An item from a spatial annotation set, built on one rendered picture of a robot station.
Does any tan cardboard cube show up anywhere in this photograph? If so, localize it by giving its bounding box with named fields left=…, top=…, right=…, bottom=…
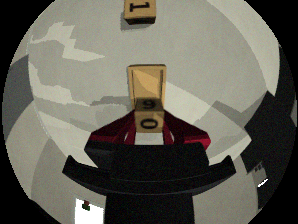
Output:
left=123, top=0, right=156, bottom=25
left=134, top=98, right=164, bottom=133

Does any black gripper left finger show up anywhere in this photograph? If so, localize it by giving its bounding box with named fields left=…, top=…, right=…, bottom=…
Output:
left=88, top=109, right=136, bottom=145

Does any tan cardboard tray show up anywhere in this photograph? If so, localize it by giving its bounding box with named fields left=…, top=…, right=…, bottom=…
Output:
left=128, top=64, right=167, bottom=110

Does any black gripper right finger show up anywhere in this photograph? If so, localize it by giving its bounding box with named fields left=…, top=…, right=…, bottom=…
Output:
left=162, top=109, right=211, bottom=150

